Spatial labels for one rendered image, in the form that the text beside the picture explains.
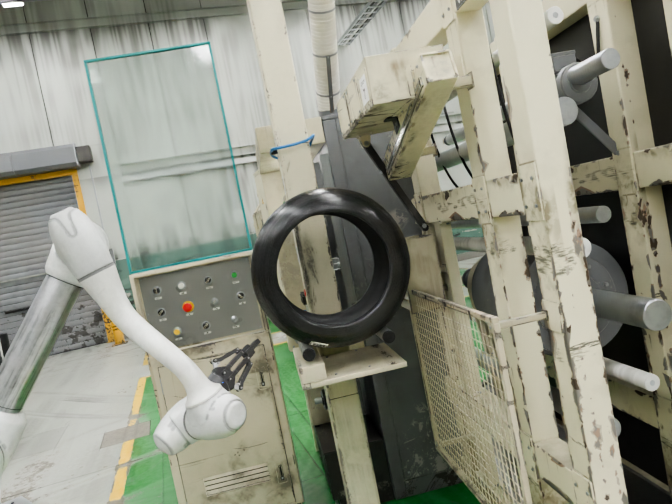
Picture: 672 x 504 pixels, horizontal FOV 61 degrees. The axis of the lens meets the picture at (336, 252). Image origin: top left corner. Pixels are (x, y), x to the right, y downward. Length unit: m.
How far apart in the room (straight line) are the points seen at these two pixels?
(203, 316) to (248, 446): 0.62
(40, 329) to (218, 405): 0.56
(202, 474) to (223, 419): 1.35
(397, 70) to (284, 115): 0.69
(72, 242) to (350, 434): 1.38
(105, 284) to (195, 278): 1.12
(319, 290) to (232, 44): 9.64
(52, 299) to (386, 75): 1.14
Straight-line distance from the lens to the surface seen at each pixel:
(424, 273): 2.31
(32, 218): 11.16
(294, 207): 1.92
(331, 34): 2.78
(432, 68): 1.71
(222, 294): 2.67
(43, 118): 11.38
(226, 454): 2.78
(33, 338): 1.77
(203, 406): 1.51
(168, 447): 1.63
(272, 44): 2.41
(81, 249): 1.58
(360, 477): 2.52
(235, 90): 11.42
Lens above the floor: 1.32
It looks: 3 degrees down
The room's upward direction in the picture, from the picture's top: 11 degrees counter-clockwise
